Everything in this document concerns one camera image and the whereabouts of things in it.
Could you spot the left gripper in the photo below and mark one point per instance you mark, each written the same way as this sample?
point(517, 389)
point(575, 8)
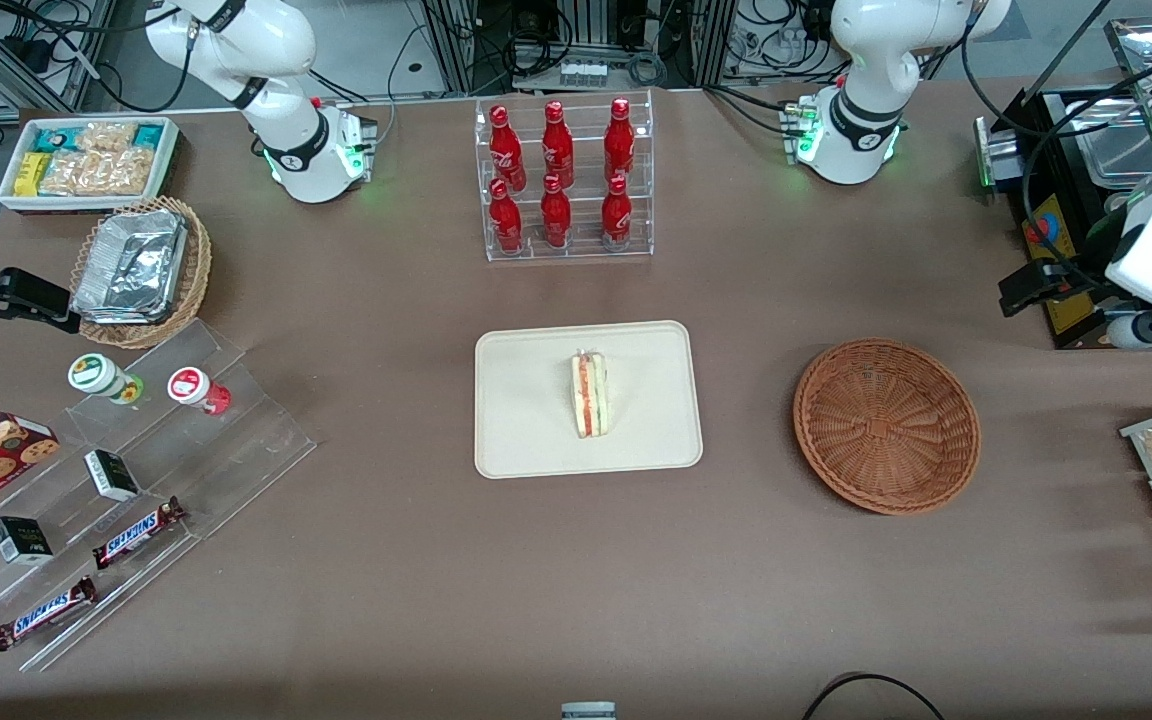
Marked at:
point(1072, 284)

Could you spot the triangular sandwich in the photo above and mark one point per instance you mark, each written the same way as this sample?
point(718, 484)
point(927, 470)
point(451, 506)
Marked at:
point(591, 395)

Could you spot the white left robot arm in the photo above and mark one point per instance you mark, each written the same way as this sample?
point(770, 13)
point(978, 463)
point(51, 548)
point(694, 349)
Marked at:
point(866, 60)

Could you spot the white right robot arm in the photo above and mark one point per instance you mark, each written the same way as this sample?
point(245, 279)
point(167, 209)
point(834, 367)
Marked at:
point(276, 40)

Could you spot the tan wicker basket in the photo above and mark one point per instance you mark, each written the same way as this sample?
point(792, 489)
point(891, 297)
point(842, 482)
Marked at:
point(198, 270)

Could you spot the brown round wicker basket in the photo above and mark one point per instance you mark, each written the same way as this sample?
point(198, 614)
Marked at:
point(886, 430)

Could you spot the beige plastic tray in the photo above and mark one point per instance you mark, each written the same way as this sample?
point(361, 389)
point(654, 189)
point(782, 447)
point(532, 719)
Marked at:
point(526, 400)

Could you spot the red emergency button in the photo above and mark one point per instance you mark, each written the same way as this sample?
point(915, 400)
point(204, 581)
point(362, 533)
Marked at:
point(1041, 232)

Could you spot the green label white cup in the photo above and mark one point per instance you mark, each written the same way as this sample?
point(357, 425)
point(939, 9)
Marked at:
point(94, 374)

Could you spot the stacked aluminium foil trays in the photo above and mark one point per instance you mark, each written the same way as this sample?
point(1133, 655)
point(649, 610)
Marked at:
point(126, 265)

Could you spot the white rectangular snack bin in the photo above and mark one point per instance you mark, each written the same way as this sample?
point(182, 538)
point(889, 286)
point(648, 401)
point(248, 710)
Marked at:
point(86, 204)

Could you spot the stainless steel pan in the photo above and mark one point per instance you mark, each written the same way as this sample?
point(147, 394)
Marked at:
point(1121, 160)
point(1121, 205)

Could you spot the yellow snack packet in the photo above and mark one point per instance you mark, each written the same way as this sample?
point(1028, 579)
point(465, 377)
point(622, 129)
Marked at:
point(31, 173)

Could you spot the clear peanut snack bag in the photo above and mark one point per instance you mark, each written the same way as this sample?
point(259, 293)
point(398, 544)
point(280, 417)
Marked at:
point(124, 170)
point(66, 172)
point(106, 137)

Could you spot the grey box with green light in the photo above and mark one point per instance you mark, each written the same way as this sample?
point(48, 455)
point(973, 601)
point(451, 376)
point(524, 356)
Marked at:
point(1006, 155)

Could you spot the teal snack packet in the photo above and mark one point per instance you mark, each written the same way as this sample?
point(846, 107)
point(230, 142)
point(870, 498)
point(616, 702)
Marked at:
point(56, 138)
point(149, 135)

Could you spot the black food warmer machine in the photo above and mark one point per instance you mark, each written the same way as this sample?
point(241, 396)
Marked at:
point(1051, 115)

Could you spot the red label white cup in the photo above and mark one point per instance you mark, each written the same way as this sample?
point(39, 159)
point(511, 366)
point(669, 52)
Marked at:
point(188, 385)

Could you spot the small black box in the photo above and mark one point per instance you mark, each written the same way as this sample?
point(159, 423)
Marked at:
point(111, 475)
point(21, 540)

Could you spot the snickers chocolate bar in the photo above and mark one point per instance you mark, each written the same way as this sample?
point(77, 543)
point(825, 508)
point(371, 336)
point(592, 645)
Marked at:
point(136, 535)
point(44, 613)

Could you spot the clear acrylic stepped display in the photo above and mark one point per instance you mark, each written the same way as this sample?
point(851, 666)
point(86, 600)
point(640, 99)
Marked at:
point(256, 440)

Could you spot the red cola bottle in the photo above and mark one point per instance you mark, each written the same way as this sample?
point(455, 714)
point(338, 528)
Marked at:
point(617, 220)
point(506, 225)
point(508, 155)
point(619, 145)
point(556, 220)
point(557, 150)

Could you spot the clear acrylic bottle rack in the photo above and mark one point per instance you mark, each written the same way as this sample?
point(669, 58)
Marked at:
point(581, 250)

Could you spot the white power strip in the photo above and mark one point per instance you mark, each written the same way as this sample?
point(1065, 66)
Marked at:
point(583, 72)

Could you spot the small grey device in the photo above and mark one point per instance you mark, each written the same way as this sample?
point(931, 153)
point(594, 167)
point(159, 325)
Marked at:
point(588, 712)

